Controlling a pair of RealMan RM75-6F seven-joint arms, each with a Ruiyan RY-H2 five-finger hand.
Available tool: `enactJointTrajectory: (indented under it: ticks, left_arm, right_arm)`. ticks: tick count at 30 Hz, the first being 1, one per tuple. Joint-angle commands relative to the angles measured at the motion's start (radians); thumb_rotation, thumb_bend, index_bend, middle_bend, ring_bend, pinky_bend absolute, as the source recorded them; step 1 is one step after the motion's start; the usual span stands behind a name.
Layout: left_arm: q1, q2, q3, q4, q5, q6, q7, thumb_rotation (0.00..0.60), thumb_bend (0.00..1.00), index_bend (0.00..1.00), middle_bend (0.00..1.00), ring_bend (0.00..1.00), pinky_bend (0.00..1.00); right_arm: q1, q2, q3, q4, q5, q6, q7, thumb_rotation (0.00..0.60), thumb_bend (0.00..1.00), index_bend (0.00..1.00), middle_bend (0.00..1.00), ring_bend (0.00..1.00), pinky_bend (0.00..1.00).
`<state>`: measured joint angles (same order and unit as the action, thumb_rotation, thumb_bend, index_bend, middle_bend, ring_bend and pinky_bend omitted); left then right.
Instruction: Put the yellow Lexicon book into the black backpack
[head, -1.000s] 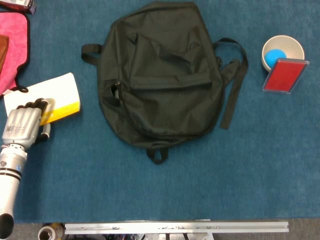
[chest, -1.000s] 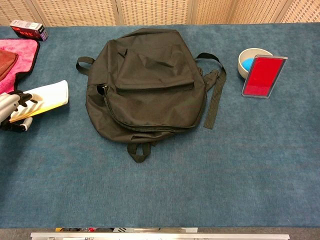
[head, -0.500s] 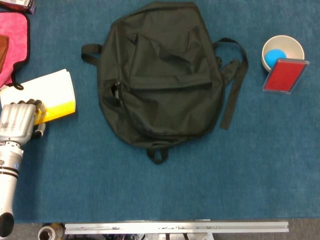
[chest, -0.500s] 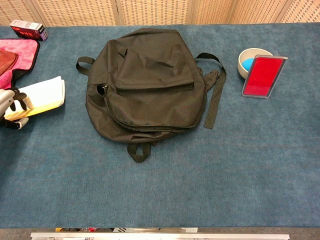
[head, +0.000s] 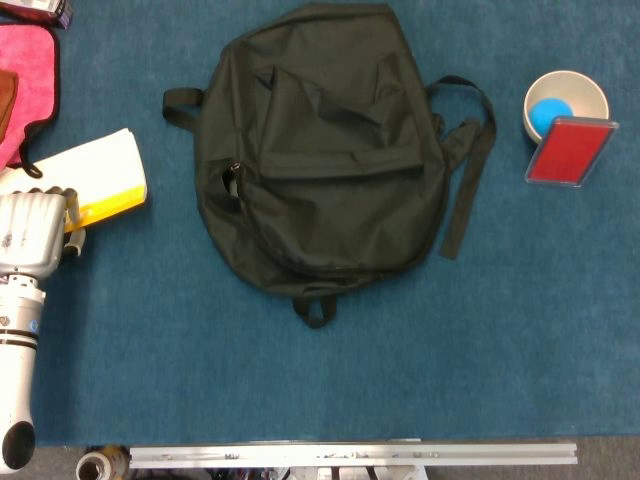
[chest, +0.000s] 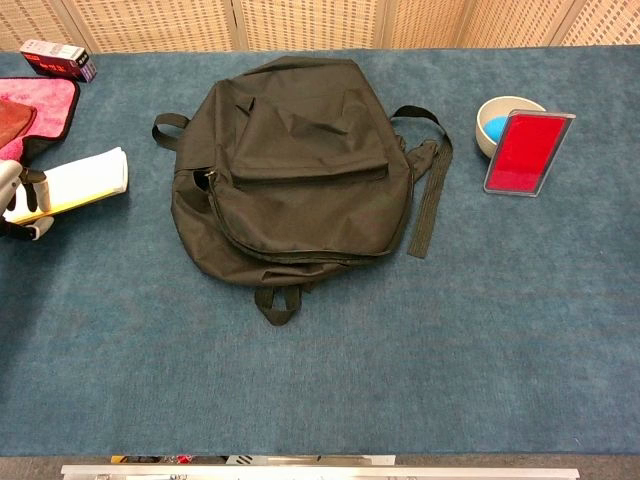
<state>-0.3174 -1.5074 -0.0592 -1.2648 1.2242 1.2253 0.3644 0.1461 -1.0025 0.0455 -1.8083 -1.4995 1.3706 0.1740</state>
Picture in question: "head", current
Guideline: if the red card in clear case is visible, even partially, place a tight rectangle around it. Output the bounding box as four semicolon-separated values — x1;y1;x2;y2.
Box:
524;115;620;189

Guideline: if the red and purple small box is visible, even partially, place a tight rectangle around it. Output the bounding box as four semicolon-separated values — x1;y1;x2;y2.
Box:
0;0;75;30

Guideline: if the black fabric backpack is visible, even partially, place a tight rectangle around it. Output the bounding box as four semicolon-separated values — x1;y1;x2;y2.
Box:
162;3;497;330

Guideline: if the beige round bowl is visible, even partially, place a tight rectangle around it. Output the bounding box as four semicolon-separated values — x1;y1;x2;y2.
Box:
522;70;610;150

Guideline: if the brown leather pouch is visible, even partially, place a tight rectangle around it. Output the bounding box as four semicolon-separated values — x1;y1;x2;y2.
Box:
0;69;20;132

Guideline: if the white book with yellow stripe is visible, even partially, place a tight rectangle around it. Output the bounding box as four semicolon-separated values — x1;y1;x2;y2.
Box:
9;128;149;234

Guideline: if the blue ball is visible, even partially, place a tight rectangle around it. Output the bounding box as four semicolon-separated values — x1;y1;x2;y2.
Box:
529;98;574;137

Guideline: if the aluminium profile rail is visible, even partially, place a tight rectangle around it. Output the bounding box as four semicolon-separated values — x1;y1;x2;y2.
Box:
128;442;579;470

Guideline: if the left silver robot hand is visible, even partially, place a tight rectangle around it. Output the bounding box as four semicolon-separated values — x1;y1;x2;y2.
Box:
0;186;89;279

